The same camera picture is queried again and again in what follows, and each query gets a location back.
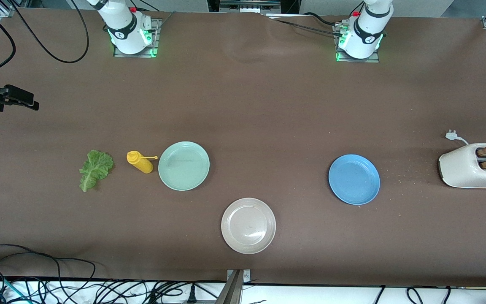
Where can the white toaster power plug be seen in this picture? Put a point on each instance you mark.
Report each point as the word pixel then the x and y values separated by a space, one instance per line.
pixel 451 135

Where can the blue plate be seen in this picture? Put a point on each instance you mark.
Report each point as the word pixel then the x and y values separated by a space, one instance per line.
pixel 354 179

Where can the yellow mustard squeeze bottle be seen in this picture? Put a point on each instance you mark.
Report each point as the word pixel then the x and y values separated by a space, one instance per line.
pixel 144 165

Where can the beige plate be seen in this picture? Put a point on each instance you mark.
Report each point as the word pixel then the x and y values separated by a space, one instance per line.
pixel 248 226

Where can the green lettuce leaf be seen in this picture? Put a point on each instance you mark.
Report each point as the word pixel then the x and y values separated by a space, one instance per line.
pixel 95 166

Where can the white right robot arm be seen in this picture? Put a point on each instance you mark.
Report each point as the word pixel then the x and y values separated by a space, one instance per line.
pixel 125 29

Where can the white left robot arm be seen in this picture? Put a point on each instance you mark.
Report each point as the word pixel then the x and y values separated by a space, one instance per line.
pixel 367 33

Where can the mint green plate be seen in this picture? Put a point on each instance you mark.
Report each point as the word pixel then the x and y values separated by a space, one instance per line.
pixel 184 166

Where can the aluminium frame beam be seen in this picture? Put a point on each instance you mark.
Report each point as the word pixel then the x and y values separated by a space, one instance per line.
pixel 232 289

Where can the white power strip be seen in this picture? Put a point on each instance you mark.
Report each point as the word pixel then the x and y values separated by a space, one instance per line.
pixel 249 6

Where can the black power plug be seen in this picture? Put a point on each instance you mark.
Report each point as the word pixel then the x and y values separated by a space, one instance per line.
pixel 191 294

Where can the white toaster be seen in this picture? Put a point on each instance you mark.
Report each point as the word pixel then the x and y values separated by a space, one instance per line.
pixel 458 169

